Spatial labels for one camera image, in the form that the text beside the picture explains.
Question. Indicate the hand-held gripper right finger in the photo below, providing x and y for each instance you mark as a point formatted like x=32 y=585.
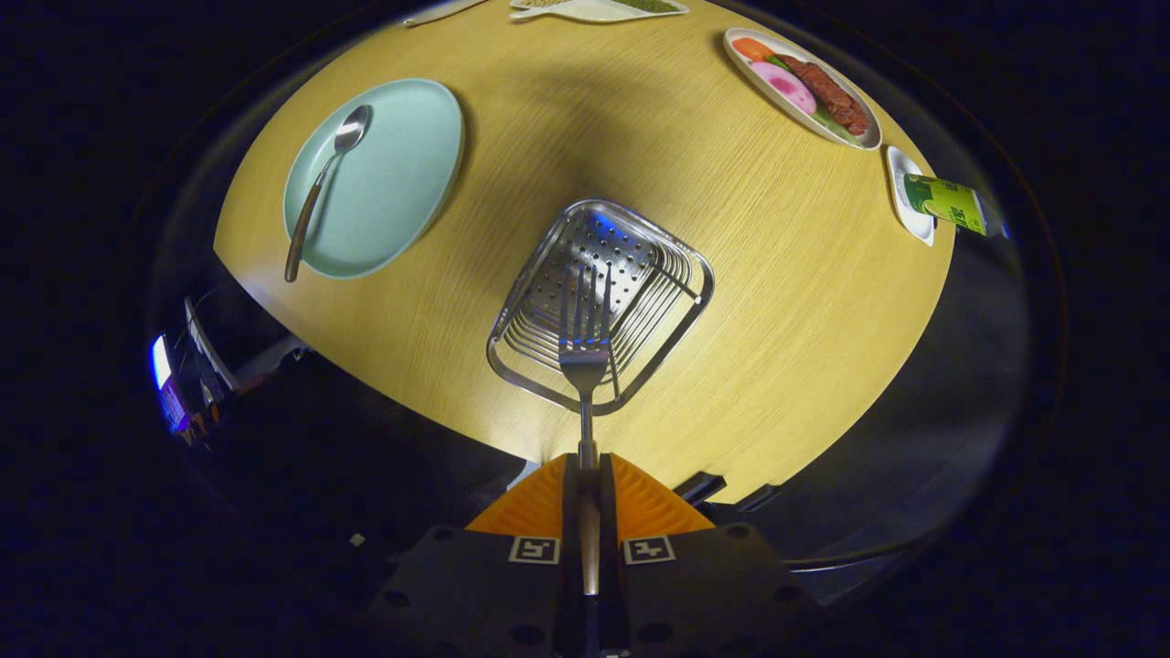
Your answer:
x=713 y=585

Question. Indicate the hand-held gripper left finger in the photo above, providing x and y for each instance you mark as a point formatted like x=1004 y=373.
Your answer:
x=475 y=585

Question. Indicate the metal fork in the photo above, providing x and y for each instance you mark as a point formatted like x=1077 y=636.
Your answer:
x=583 y=352

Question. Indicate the lit screen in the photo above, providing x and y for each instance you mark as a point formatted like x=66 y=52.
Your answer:
x=161 y=363

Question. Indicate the teal round plate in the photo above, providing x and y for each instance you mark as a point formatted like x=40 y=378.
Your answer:
x=393 y=183

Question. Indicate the small white dish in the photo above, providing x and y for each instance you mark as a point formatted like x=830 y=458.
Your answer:
x=900 y=183

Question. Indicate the green bottle with white cap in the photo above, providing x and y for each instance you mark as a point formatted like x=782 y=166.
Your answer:
x=946 y=203

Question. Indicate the green lettuce leaf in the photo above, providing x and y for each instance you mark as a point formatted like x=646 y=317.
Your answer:
x=830 y=125

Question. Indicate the pink radish slice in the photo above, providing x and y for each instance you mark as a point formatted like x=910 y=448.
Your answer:
x=783 y=87

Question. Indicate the white oval food plate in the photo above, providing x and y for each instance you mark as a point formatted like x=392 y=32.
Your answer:
x=759 y=82

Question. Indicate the brown meat piece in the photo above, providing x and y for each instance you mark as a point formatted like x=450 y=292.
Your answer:
x=827 y=91

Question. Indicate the orange carrot slice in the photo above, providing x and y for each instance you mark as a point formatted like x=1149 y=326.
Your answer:
x=751 y=47

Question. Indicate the white divided dish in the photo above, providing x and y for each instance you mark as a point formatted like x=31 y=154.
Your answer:
x=585 y=13

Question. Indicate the green beans pile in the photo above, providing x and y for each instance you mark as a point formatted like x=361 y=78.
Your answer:
x=649 y=5

